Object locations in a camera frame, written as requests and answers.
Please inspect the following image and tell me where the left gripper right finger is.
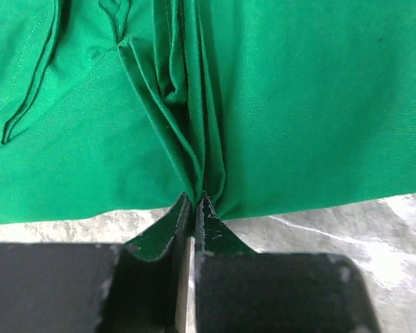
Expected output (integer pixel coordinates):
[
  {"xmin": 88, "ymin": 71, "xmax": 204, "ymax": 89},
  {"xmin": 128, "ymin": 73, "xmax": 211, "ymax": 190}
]
[{"xmin": 194, "ymin": 196, "xmax": 381, "ymax": 332}]

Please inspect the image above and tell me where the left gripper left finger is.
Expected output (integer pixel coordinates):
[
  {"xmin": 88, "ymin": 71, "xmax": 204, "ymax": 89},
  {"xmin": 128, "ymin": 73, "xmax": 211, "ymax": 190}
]
[{"xmin": 0, "ymin": 194, "xmax": 191, "ymax": 332}]

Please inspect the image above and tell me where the green t-shirt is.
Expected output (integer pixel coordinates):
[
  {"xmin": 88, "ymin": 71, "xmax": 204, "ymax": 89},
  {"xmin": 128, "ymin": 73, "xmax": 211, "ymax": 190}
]
[{"xmin": 0, "ymin": 1, "xmax": 416, "ymax": 224}]

